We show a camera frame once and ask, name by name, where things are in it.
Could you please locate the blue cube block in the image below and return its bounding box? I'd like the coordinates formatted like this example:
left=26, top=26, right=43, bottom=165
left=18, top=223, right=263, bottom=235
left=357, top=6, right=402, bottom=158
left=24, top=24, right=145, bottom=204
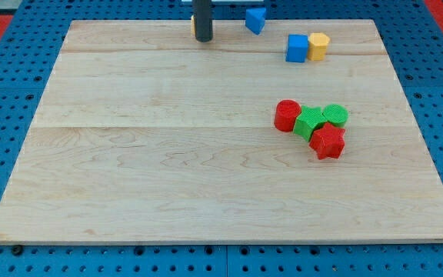
left=285, top=34, right=308, bottom=63

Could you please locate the blue triangle block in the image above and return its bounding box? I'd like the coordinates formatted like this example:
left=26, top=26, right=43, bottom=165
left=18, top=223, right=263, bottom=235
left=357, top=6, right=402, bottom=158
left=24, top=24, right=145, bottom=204
left=245, top=8, right=267, bottom=35

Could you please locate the red cylinder block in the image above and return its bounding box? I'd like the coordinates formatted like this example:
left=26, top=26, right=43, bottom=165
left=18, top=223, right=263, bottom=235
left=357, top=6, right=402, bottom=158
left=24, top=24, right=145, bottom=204
left=274, top=99, right=301, bottom=132

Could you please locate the wooden board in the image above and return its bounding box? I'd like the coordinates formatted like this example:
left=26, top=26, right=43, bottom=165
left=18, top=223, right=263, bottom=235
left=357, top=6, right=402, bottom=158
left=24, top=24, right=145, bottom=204
left=0, top=19, right=443, bottom=245

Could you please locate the green star block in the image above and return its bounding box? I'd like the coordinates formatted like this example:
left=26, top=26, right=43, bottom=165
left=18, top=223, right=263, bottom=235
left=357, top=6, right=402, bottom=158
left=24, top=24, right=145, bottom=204
left=292, top=105, right=327, bottom=142

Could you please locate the red star block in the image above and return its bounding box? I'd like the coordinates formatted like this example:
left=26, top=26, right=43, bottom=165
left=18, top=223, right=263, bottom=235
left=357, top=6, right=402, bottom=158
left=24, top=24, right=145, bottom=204
left=309, top=122, right=345, bottom=159

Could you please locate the yellow block behind rod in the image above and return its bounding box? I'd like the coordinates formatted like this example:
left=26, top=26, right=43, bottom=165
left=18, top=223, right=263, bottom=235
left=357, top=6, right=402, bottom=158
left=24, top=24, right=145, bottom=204
left=190, top=15, right=195, bottom=37

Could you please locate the green cylinder block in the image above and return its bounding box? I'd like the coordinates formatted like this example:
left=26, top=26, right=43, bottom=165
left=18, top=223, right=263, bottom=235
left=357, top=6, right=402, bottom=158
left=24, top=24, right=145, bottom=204
left=322, top=104, right=348, bottom=128

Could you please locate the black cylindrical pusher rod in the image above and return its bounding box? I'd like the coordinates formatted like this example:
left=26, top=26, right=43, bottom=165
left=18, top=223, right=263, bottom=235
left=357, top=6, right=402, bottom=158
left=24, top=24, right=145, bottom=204
left=192, top=0, right=213, bottom=42

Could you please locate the yellow hexagon block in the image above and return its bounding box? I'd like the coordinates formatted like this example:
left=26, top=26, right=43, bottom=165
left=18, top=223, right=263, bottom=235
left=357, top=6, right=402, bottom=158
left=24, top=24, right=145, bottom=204
left=307, top=32, right=331, bottom=61

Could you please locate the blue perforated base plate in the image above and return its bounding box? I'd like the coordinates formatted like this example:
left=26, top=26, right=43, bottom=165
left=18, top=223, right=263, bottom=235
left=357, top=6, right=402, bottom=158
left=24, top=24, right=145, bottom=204
left=0, top=0, right=443, bottom=276

